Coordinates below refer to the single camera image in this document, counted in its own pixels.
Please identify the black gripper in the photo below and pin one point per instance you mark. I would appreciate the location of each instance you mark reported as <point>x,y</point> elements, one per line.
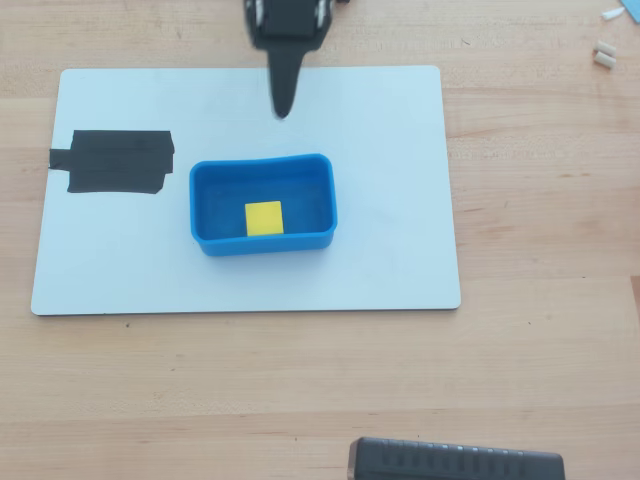
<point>286,30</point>

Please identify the yellow cube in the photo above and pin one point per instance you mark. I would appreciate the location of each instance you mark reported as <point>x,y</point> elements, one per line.
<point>264,218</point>

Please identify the blue rectangular plastic bin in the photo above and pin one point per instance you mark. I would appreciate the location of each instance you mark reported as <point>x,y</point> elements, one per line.
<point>215,200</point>

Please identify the white rectangular board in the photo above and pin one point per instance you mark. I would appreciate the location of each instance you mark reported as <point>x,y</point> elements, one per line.
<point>375,200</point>

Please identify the black tape patch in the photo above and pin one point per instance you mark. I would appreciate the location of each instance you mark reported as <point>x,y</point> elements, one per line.
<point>120,162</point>

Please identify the short wooden dowel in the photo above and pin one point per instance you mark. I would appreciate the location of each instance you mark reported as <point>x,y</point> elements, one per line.
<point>605,49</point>
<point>604,60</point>

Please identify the small white plastic piece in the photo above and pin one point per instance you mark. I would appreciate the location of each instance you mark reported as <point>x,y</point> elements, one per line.
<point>612,13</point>

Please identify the blue object at edge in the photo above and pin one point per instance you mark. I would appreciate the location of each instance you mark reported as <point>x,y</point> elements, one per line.
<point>632,9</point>

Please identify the black ribbed electronic device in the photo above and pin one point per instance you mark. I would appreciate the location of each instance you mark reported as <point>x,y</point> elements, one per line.
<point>450,462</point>

